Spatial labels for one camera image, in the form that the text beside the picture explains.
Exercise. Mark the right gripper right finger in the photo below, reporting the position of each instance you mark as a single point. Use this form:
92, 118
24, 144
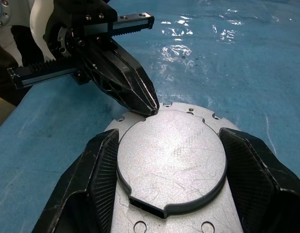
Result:
266, 184

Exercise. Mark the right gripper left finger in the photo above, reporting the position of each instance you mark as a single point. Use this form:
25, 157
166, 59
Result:
74, 189

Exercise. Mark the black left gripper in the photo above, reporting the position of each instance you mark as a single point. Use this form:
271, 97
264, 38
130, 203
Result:
91, 26

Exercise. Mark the silver motor lid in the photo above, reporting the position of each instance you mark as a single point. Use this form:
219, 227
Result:
171, 157

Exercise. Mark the blue plastic table cover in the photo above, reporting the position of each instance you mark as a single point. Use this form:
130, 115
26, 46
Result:
237, 72

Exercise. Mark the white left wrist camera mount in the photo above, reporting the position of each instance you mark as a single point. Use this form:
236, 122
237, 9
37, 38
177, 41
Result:
38, 19

